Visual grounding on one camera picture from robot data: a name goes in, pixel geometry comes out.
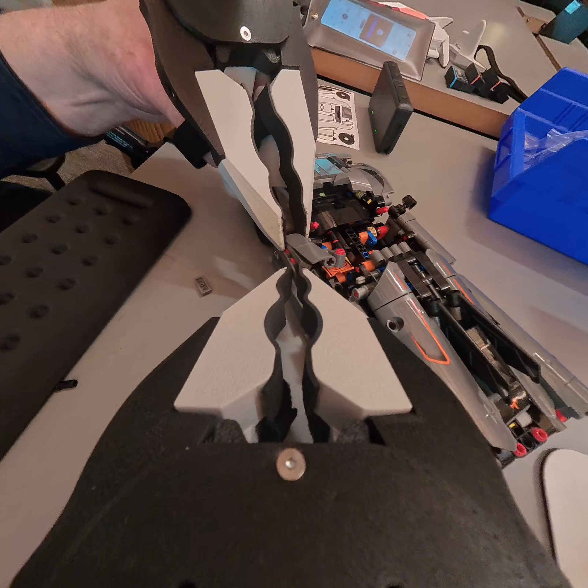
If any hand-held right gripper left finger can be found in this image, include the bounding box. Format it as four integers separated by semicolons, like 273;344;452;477
174;268;292;442

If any grey orange lego car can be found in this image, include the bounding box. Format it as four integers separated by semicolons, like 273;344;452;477
255;154;588;467

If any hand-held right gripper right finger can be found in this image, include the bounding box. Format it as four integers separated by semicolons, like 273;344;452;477
300;268;413;442

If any person's left forearm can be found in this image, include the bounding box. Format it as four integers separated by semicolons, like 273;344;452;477
0;48;95;180

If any lego sticker sheet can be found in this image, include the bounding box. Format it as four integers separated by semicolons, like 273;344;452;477
316;85;361;150

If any smartphone in clear pouch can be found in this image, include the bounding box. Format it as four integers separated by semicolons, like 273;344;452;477
303;0;437;83

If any person's left hand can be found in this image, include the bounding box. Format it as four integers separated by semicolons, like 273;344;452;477
0;0;185;138

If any white book stand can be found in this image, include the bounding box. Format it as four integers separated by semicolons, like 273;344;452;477
541;448;588;588

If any teal box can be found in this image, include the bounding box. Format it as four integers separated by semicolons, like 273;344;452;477
540;0;588;45

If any blue storage bin white tag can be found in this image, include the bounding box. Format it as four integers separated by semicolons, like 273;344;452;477
487;66;588;266

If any black orange gadget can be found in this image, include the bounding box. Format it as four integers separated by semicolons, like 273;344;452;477
444;46;529;105

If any white gadget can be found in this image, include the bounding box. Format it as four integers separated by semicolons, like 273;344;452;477
427;16;488;70

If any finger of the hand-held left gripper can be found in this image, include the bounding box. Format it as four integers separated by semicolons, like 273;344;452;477
194;70;286;252
254;68;319;239

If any black power bank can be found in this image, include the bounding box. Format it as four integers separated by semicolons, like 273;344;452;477
370;61;414;155

